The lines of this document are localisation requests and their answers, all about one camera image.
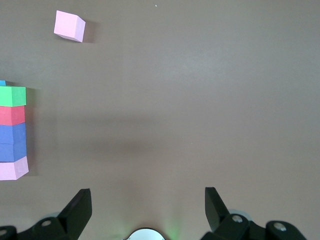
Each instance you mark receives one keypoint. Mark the green foam cube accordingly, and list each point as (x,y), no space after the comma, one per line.
(12,96)

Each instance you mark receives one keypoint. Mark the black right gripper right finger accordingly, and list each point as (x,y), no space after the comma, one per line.
(225,225)

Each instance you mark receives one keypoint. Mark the brown table mat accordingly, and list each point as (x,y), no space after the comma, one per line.
(175,100)

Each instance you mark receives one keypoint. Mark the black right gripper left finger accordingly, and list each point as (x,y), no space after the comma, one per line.
(70,222)

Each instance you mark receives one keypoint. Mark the purple foam cube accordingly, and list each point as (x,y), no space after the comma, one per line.
(11,133)
(11,152)

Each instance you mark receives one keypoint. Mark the blue foam cube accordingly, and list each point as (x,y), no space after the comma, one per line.
(2,83)

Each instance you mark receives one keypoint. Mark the pink foam cube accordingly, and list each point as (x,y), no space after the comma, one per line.
(10,171)
(68,26)

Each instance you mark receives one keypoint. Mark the red foam cube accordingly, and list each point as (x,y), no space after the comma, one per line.
(11,115)

